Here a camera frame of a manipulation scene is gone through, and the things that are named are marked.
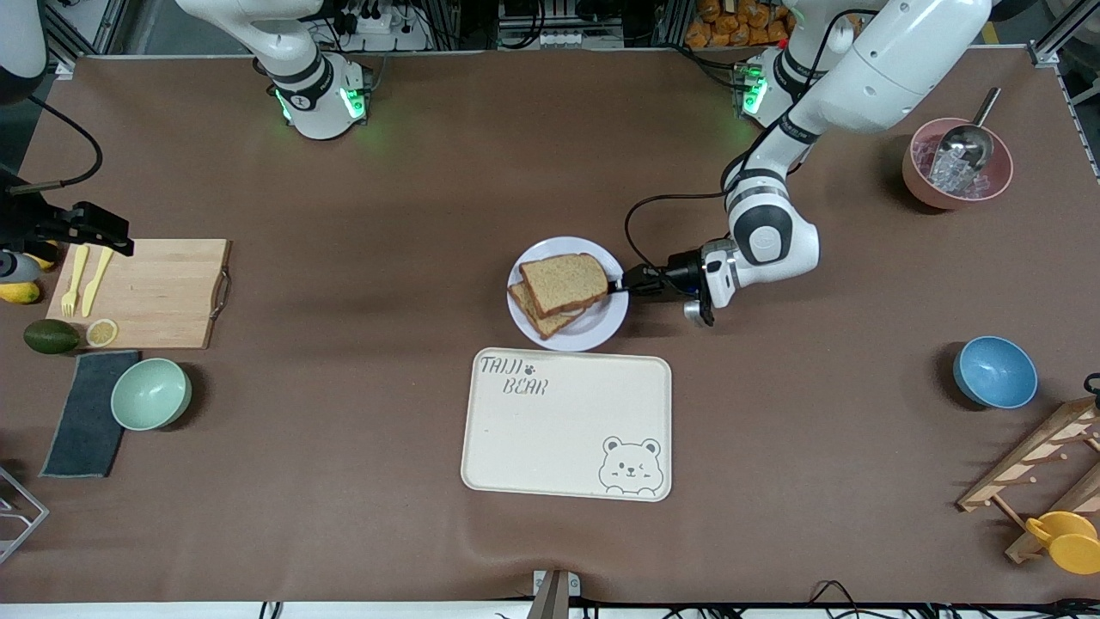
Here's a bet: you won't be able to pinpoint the white round plate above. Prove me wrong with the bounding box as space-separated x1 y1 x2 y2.
506 236 630 352

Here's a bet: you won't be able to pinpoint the brown bread slice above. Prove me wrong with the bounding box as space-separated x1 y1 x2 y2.
518 253 611 321
507 282 590 340

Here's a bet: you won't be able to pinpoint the wooden cutting board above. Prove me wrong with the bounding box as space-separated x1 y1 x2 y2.
46 238 233 350

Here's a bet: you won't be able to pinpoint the yellow plastic knife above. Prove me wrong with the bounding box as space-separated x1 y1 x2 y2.
82 248 113 318

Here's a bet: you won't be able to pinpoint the yellow plastic fork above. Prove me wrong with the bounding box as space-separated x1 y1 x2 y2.
60 244 90 318

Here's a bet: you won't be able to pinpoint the green avocado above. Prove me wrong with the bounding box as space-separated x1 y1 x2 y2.
23 319 81 355

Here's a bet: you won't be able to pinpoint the mint green bowl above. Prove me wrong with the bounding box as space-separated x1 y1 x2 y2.
110 358 193 432

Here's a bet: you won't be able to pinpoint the cream bear print tray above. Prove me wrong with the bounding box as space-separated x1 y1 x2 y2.
461 347 673 503

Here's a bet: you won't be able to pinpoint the dark grey cloth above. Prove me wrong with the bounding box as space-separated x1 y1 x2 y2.
40 350 143 479

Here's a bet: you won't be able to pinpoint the pink bowl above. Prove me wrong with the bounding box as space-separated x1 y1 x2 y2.
901 117 1015 211

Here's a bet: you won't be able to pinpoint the orange bread rolls bag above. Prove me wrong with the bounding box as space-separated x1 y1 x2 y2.
685 0 791 48

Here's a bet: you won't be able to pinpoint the clear ice cubes pile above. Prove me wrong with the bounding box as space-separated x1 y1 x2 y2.
913 138 989 197

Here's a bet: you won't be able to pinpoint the metal scoop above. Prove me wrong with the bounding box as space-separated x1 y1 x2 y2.
931 86 1003 173

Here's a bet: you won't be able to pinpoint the blue bowl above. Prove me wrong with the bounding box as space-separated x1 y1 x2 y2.
952 335 1039 410

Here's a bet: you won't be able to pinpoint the white power strip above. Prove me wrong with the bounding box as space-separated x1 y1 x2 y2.
339 0 431 52

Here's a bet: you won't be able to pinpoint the wooden rack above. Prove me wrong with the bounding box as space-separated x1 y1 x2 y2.
956 397 1100 566

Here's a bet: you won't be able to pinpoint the yellow cup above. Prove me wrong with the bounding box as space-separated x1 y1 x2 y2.
1025 511 1100 575

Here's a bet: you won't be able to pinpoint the aluminium frame profile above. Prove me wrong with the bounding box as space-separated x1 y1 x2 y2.
43 0 130 80
1027 0 1100 68

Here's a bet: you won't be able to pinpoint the metal wire basket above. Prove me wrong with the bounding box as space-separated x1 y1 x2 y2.
0 464 50 566

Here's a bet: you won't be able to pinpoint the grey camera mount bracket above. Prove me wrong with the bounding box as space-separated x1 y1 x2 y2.
526 569 582 619

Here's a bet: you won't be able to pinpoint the black floor cables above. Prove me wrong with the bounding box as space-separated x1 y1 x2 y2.
808 580 1100 619

